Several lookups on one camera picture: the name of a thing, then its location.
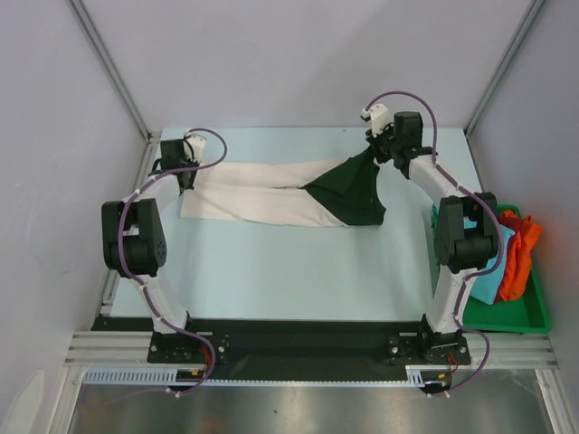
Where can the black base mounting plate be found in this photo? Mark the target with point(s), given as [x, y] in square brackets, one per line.
[308, 351]

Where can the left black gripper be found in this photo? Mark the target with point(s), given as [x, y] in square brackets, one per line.
[191, 180]

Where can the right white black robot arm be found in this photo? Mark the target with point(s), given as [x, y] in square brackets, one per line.
[467, 235]

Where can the light blue t-shirt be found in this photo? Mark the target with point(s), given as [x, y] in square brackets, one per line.
[485, 288]

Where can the grey slotted cable duct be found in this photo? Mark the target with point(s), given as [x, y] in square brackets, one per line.
[176, 377]

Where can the green plastic bin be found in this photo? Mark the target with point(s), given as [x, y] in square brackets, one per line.
[525, 315]

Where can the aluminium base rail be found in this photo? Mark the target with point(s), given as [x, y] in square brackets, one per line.
[130, 349]

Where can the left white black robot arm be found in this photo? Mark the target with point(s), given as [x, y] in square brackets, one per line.
[133, 238]

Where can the aluminium frame post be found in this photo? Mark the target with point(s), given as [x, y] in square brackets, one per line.
[506, 63]
[90, 31]

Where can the orange t-shirt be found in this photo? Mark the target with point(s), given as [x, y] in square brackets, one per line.
[519, 262]

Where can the left aluminium frame post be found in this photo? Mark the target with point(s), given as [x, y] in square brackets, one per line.
[90, 31]

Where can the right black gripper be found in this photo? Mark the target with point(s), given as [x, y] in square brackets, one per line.
[380, 149]

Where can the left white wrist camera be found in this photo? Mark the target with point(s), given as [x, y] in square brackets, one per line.
[194, 145]

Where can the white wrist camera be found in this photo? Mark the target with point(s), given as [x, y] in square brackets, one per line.
[379, 117]
[194, 145]

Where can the white green raglan t-shirt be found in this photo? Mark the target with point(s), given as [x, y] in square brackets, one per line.
[315, 194]

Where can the right aluminium frame post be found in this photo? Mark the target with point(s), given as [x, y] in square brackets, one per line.
[506, 63]

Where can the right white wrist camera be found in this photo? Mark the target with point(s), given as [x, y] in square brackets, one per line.
[379, 117]

